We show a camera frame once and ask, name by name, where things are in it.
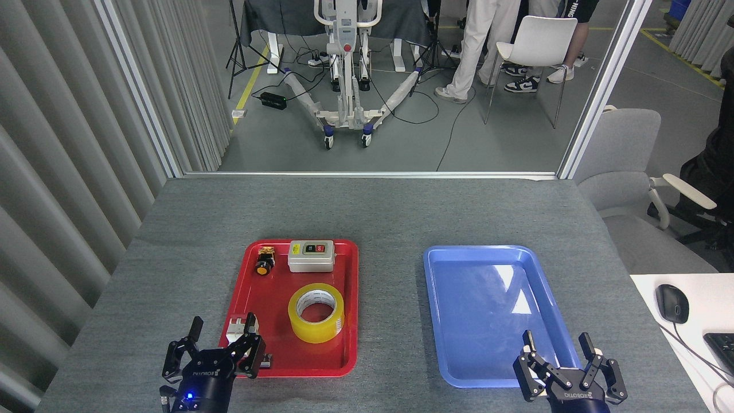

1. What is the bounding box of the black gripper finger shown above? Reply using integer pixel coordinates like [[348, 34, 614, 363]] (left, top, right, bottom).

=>
[[222, 313, 267, 380], [512, 330, 574, 403], [578, 332, 629, 406], [162, 315, 205, 384]]

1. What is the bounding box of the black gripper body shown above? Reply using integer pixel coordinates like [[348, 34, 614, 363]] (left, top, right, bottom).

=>
[[171, 350, 237, 413], [545, 373, 610, 413]]

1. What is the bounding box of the yellow tape roll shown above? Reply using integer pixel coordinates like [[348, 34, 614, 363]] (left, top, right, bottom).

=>
[[288, 283, 345, 344]]

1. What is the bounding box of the white red circuit breaker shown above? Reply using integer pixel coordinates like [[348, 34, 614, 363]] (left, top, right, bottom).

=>
[[227, 314, 259, 360]]

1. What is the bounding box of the red plastic tray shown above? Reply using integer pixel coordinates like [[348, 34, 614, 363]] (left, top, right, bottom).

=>
[[214, 239, 360, 379]]

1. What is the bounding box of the blue plastic tray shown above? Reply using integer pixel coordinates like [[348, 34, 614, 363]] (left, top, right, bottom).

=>
[[423, 245, 584, 388]]

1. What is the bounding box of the black orange push button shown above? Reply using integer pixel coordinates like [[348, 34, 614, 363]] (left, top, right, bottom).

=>
[[255, 247, 276, 276]]

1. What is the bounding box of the black computer mouse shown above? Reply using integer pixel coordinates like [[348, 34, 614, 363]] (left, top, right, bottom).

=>
[[655, 284, 690, 325]]

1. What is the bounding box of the black keyboard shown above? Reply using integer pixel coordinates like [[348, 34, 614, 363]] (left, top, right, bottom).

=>
[[703, 333, 734, 377]]

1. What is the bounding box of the white desk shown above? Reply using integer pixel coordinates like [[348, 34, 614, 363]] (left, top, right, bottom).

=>
[[630, 273, 734, 413]]

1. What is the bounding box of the grey office chair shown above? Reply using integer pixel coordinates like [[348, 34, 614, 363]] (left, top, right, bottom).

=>
[[573, 106, 720, 275]]

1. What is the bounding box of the person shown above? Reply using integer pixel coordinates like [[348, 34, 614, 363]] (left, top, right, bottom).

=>
[[648, 46, 734, 251], [434, 0, 524, 104], [502, 0, 600, 94]]

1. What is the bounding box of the grey pleated curtain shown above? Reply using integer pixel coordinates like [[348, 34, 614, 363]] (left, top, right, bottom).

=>
[[0, 0, 233, 413], [668, 0, 734, 79]]

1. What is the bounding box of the white stand on wheels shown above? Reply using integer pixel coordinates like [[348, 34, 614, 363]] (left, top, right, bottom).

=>
[[284, 0, 422, 150]]

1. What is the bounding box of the black tripod stand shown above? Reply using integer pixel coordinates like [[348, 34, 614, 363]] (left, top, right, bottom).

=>
[[409, 0, 460, 97], [225, 0, 287, 100]]

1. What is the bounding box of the white plastic chair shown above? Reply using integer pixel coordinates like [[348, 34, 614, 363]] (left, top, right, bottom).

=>
[[483, 15, 578, 128]]

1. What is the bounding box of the table with dark cloth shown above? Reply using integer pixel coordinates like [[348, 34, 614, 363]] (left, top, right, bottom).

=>
[[240, 0, 434, 73]]

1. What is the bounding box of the black mouse cable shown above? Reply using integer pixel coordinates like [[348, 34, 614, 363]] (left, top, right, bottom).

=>
[[658, 321, 734, 413]]

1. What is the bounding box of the grey two-button switch box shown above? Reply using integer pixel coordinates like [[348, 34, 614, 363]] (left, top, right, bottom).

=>
[[287, 239, 335, 273]]

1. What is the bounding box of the silver frame crossbar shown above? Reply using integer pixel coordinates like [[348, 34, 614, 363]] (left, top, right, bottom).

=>
[[182, 170, 560, 180]]

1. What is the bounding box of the silver frame post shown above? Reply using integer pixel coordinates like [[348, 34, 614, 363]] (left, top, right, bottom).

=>
[[557, 0, 654, 180]]

